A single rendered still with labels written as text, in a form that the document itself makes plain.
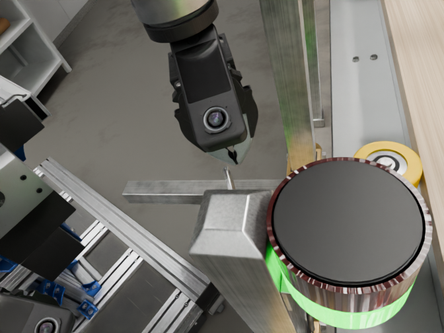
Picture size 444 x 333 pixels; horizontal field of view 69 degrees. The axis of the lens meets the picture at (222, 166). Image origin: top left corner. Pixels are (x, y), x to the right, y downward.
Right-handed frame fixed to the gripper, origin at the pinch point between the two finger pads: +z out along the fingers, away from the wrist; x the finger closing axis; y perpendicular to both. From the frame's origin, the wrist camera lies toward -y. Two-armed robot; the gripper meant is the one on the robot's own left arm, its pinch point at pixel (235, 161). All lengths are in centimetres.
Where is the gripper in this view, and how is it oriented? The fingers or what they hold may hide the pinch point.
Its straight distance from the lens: 43.0
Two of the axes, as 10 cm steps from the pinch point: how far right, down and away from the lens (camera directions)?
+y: -1.5, -7.3, 6.7
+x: -9.5, 3.0, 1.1
